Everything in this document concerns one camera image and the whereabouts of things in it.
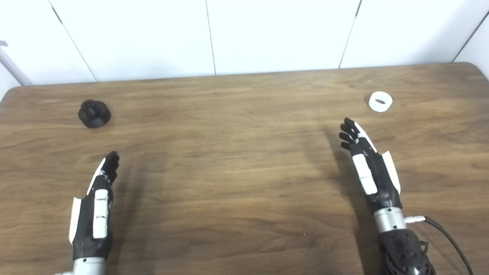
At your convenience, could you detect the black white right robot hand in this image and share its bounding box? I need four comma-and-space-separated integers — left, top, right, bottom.
339, 118, 402, 213

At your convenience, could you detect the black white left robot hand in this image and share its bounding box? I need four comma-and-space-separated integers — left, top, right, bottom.
69, 151, 120, 260

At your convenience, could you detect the white ring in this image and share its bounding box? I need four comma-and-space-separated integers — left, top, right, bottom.
369, 92, 393, 113

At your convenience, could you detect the round black part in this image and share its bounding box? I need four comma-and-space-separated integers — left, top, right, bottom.
78, 100, 112, 128

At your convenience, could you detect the grey metal pole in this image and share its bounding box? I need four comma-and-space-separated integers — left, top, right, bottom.
0, 40, 33, 86

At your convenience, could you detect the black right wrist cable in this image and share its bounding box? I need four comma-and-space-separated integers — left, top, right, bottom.
405, 216, 474, 275

